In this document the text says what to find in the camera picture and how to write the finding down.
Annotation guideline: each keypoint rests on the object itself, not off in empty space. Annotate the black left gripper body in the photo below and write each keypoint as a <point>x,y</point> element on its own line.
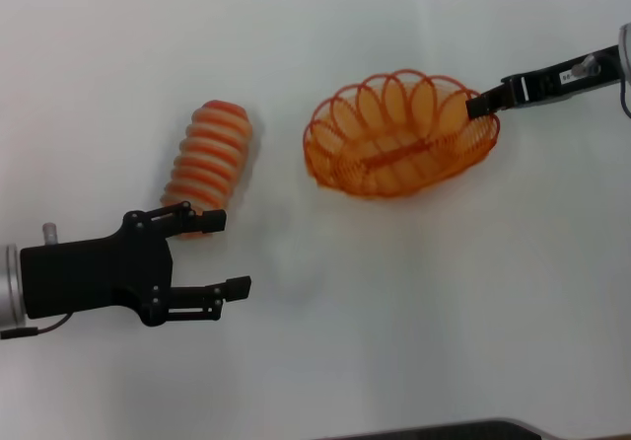
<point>93,277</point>

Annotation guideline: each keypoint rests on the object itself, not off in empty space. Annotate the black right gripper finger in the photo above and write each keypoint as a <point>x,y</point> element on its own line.
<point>477,108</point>

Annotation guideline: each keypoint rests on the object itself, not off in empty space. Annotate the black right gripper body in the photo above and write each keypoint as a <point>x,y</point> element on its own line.
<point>552,85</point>

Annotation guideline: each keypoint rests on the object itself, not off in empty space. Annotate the orange striped bread loaf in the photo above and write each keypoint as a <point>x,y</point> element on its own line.
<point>212,159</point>

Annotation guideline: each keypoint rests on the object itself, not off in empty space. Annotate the silver plug on left gripper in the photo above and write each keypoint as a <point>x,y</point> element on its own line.
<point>49,233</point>

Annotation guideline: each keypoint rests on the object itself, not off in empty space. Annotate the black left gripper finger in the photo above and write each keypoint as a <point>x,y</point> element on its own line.
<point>214,220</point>
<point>236,288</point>

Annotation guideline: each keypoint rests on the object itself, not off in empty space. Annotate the silver plug on gripper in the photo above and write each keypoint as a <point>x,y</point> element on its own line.
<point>49,233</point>
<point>588,65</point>

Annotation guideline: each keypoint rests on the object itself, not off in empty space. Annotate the silver plug on right gripper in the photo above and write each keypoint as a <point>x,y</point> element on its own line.
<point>588,65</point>

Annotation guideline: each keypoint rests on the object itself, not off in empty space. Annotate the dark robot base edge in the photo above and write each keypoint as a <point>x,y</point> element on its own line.
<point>434,430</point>

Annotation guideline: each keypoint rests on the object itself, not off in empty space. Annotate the orange woven plastic basket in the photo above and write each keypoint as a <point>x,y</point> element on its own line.
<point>399,149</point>

